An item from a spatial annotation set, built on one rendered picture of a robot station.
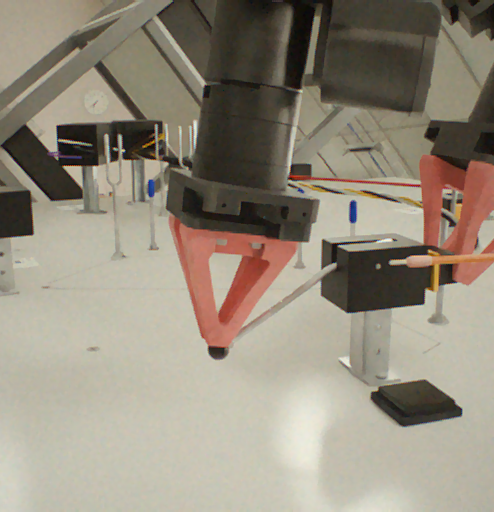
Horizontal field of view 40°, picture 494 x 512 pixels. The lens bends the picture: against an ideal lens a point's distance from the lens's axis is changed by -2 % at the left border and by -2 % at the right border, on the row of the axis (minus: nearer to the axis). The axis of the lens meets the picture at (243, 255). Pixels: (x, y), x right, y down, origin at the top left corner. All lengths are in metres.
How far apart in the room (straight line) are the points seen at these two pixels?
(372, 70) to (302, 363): 0.21
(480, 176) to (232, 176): 0.16
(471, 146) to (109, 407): 0.28
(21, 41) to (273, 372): 7.61
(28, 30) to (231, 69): 7.66
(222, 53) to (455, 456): 0.25
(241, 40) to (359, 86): 0.07
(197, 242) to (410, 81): 0.14
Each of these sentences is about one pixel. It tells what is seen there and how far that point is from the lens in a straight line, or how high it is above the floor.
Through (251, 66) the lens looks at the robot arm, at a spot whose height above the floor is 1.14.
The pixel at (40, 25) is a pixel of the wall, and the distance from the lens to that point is 8.04.
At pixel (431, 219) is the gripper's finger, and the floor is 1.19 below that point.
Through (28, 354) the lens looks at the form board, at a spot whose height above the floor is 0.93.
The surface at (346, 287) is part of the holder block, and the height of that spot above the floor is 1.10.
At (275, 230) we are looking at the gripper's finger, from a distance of 0.38.
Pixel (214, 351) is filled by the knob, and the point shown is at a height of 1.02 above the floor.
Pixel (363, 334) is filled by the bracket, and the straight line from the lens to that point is 0.45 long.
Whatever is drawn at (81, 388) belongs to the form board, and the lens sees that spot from 0.45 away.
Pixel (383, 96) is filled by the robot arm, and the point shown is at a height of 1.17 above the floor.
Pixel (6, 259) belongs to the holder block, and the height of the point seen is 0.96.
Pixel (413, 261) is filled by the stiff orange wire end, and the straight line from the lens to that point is 0.34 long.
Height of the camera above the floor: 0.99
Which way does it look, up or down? 11 degrees up
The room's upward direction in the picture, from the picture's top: 46 degrees clockwise
